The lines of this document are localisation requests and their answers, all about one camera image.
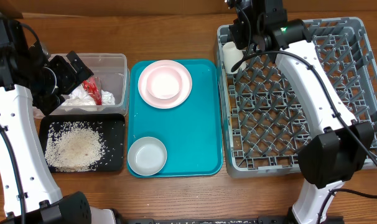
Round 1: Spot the teal serving tray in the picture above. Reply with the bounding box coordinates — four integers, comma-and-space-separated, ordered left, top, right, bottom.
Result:
127, 59, 223, 177

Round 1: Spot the cream paper cup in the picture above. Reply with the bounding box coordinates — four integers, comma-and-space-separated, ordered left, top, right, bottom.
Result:
222, 42, 247, 74

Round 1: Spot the grey bowl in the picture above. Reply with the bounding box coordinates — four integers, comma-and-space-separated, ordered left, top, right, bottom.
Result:
128, 137, 167, 176

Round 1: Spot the pink plate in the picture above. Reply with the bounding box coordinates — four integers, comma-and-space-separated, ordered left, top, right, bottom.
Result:
137, 60, 192, 109

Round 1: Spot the red snack wrapper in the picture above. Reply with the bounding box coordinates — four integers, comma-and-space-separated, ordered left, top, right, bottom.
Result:
83, 77, 102, 105

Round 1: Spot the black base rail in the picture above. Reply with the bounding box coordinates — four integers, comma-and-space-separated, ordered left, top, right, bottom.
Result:
119, 215, 345, 224

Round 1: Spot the grey dishwasher rack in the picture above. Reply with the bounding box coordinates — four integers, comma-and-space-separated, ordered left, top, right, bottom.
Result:
216, 17, 377, 178

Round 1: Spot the black plastic tray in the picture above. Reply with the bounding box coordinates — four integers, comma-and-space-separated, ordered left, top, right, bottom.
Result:
39, 114, 125, 173

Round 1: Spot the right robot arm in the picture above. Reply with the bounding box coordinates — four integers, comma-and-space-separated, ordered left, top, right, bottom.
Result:
228, 1, 374, 223

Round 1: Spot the clear plastic bin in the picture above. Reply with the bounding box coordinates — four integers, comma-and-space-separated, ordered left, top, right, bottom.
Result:
32, 52, 131, 119

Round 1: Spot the pile of rice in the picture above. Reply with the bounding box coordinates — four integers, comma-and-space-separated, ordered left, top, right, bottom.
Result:
44, 121, 107, 172

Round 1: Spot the cardboard backdrop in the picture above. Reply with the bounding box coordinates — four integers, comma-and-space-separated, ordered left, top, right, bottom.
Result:
0, 0, 377, 18

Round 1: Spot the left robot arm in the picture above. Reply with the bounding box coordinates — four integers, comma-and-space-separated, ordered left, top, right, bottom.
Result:
0, 17, 124, 223

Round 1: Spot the pink small bowl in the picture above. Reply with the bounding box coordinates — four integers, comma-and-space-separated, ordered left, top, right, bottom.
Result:
147, 67, 182, 100

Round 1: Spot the white napkin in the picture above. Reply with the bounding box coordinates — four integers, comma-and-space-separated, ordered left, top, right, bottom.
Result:
62, 85, 115, 106

